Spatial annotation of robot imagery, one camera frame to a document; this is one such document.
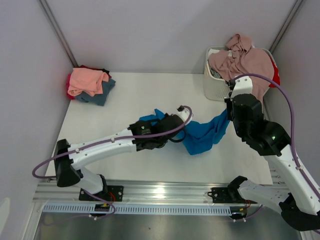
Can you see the white slotted cable duct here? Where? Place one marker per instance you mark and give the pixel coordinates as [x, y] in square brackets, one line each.
[138, 209]

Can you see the salmon pink folded shirt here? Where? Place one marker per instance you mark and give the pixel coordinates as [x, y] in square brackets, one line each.
[86, 81]

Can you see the dusty pink shirt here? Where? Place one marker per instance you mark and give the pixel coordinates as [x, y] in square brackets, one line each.
[241, 57]

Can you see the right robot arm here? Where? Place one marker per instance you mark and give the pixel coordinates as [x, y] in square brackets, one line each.
[299, 207]

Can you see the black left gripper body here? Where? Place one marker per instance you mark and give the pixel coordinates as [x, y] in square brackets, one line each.
[162, 142]

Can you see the white laundry basket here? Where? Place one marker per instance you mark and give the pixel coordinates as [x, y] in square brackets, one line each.
[216, 89]

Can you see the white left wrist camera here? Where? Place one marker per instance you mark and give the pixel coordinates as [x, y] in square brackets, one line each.
[185, 114]

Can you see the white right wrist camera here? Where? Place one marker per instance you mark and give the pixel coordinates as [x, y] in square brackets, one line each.
[242, 85]

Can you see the aluminium mounting rail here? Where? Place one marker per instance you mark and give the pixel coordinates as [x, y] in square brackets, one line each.
[136, 192]

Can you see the grey garment in basket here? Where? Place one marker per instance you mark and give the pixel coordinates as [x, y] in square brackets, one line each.
[214, 73]

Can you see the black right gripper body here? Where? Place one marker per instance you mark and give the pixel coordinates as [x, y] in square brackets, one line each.
[230, 116]

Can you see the red shirt in basket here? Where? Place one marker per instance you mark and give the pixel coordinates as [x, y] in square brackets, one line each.
[276, 76]

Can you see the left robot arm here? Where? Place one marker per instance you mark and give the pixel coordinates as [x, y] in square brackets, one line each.
[71, 159]

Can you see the black folded shirt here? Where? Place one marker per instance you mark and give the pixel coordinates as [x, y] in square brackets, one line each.
[105, 71]

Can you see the right corner metal profile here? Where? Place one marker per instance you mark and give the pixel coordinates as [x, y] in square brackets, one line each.
[298, 4]

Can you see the corner metal profile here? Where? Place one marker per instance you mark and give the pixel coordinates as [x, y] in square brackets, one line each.
[298, 4]
[48, 13]

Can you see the left corner metal profile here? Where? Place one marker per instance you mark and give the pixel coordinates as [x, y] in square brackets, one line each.
[48, 13]

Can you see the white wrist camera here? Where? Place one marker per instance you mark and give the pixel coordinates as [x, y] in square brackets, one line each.
[185, 114]
[242, 85]

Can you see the blue t shirt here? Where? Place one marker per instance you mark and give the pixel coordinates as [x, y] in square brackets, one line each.
[200, 137]

